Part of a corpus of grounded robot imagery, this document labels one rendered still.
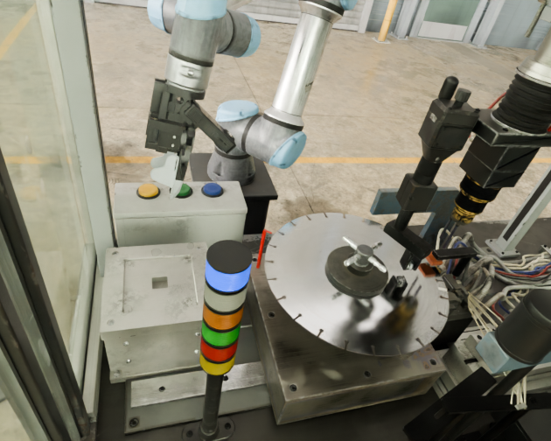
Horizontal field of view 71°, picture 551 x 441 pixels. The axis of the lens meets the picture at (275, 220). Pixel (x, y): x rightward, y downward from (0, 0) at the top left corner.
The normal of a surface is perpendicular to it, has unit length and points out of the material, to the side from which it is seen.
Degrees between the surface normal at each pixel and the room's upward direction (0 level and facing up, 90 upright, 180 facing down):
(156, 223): 90
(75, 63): 90
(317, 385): 0
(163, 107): 81
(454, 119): 90
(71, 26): 90
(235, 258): 0
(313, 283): 0
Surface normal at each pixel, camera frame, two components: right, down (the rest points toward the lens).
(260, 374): 0.16, -0.76
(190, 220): 0.26, 0.65
